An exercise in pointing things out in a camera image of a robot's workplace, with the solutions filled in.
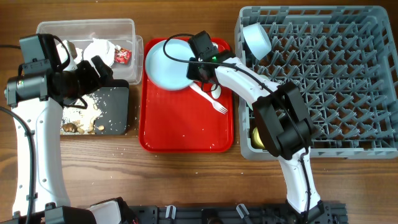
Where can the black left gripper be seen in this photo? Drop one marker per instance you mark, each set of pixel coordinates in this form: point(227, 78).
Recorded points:
point(94, 82)

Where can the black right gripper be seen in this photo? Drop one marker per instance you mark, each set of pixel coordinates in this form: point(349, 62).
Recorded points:
point(191, 73)

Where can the white plastic spoon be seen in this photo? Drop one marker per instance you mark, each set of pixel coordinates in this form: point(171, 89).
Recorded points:
point(215, 91)

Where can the light blue plate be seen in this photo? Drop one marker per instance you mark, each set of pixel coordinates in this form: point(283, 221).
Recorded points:
point(164, 72)

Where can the rice and food leftovers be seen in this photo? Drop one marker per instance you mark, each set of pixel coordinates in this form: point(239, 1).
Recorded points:
point(81, 121)

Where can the white plastic fork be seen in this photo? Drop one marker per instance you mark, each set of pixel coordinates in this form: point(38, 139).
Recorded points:
point(216, 105)

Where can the red snack wrapper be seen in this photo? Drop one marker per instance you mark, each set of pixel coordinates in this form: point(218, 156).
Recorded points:
point(122, 55)

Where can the light blue food bowl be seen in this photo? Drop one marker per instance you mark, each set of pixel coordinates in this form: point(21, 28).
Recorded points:
point(257, 40)

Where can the yellow plastic cup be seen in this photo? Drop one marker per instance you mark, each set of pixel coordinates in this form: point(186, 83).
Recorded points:
point(256, 140)

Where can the mint green bowl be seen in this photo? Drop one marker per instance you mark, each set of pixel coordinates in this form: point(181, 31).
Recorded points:
point(249, 105)

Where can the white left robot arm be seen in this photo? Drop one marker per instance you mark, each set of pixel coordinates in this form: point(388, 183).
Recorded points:
point(36, 97)

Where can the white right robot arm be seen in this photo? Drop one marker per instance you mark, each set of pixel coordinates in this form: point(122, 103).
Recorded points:
point(280, 113)

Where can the black waste tray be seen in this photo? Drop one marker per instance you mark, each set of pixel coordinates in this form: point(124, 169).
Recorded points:
point(114, 102)

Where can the clear plastic waste bin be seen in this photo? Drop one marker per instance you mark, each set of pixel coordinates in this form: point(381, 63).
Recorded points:
point(119, 32)

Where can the grey dishwasher rack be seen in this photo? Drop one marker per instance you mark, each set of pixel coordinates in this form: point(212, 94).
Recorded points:
point(344, 61)

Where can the red serving tray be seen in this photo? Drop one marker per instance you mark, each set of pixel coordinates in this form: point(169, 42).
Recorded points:
point(183, 121)

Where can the large crumpled white napkin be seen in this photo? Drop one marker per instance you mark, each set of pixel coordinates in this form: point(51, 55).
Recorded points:
point(102, 48)

